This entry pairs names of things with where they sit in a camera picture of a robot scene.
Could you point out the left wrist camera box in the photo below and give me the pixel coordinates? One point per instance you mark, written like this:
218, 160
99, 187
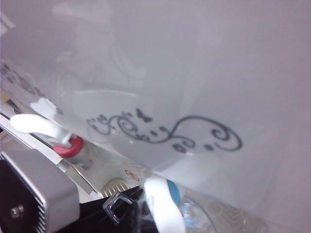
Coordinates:
48, 174

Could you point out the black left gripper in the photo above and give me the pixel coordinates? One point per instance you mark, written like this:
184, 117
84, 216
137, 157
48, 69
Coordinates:
94, 218

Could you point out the red-collared white water tap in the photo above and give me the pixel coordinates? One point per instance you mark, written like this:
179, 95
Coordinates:
69, 149

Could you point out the white water dispenser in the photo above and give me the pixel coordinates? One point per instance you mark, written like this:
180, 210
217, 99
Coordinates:
194, 72

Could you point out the blue-collared white water tap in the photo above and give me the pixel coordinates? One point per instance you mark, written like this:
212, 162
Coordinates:
158, 201

